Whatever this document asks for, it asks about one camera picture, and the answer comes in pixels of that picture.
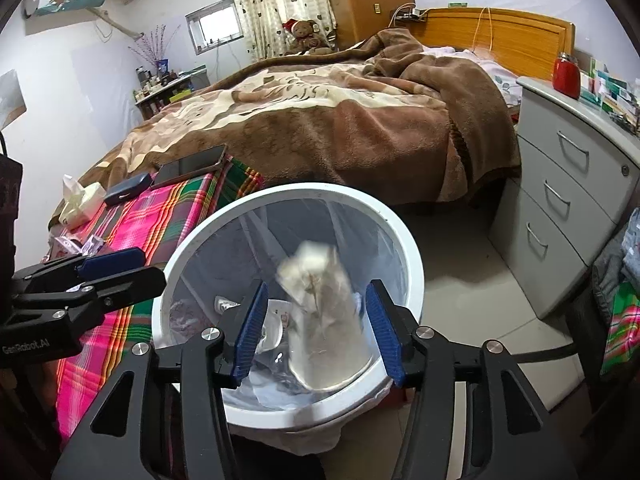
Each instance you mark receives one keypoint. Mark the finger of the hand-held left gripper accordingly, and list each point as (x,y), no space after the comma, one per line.
(110,262)
(130,285)

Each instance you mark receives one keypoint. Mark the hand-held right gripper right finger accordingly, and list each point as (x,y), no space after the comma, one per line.
(384,330)

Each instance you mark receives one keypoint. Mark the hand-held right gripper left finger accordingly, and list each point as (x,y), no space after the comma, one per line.
(250,330)

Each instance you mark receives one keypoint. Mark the plain white paper cup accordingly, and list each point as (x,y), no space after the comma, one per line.
(325,330)

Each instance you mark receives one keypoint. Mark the white trash bin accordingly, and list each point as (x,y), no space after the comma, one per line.
(300,189)

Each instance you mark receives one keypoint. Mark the plaid tablecloth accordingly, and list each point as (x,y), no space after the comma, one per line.
(135,230)

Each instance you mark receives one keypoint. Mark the tissue pack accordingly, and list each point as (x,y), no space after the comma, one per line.
(85,205)

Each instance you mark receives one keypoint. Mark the dark blue glasses case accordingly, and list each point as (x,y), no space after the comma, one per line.
(127,189)

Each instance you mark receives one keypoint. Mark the dark cloth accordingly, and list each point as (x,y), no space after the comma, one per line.
(10,195)

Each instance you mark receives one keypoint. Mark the black phone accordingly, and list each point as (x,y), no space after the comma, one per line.
(190,165)

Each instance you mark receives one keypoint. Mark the cluttered white shelf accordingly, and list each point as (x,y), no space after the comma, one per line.
(165,95)

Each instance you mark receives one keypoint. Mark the blue vase with branches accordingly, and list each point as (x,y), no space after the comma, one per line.
(161,66)

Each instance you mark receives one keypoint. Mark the grey drawer cabinet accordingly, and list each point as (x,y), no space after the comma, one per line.
(550,200)

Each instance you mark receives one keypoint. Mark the brown patterned blanket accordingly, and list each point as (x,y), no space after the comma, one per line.
(325,125)

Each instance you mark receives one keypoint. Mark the grey cloth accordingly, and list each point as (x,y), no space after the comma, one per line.
(612,270)

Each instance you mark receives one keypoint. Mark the plaid cloth bag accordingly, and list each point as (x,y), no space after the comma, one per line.
(625,330)

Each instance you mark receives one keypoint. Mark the small window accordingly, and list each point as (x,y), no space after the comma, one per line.
(215,25)

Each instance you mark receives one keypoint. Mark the pink bed sheet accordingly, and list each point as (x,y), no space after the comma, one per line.
(480,62)

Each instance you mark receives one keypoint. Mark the brown teddy bear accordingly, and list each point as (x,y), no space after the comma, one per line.
(307,35)

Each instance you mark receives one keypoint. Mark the patterned curtain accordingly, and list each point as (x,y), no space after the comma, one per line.
(270,0)

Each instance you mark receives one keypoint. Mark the red jar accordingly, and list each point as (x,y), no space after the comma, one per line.
(566,77)

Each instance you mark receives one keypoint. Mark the power strip with chargers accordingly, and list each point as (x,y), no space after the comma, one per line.
(412,14)

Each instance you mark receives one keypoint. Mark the wooden bed headboard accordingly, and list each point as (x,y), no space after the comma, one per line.
(525,40)

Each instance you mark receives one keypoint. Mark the row of medicine boxes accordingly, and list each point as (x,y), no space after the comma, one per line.
(607,90)

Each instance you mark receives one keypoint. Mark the wooden wardrobe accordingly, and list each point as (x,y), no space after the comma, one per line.
(365,0)

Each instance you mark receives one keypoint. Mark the silver wall panel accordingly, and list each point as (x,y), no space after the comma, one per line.
(10,100)

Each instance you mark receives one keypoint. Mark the white wall pipe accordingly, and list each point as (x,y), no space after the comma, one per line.
(120,27)

